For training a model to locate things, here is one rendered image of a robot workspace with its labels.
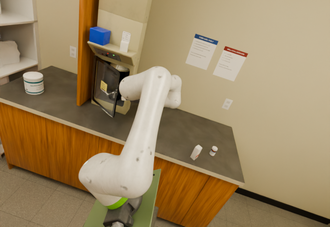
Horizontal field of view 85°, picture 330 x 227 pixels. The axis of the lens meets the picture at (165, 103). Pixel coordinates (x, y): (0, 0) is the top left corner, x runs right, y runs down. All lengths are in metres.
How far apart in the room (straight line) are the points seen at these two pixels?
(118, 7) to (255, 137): 1.80
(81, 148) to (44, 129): 0.33
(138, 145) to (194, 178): 0.99
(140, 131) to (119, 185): 0.18
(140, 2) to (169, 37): 0.52
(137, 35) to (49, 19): 1.12
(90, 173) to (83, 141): 0.94
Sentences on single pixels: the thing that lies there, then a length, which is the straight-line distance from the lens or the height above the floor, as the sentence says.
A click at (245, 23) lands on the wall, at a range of 1.73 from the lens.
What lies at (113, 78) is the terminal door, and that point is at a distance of 1.35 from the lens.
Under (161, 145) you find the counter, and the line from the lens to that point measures 1.43.
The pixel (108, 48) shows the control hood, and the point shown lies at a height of 1.51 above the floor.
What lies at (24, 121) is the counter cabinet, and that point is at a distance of 1.86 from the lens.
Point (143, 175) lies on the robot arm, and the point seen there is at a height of 1.45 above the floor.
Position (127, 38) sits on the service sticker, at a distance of 1.37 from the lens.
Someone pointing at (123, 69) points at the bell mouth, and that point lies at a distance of 1.48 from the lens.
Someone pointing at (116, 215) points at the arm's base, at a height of 1.22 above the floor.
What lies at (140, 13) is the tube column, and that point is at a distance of 1.32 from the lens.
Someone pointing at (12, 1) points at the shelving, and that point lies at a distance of 2.46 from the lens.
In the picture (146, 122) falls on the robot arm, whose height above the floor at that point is 1.52.
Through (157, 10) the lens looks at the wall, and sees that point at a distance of 1.73.
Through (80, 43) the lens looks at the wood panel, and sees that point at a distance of 1.44.
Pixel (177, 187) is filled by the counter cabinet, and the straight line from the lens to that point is 1.66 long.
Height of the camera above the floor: 1.91
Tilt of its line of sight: 30 degrees down
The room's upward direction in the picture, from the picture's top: 18 degrees clockwise
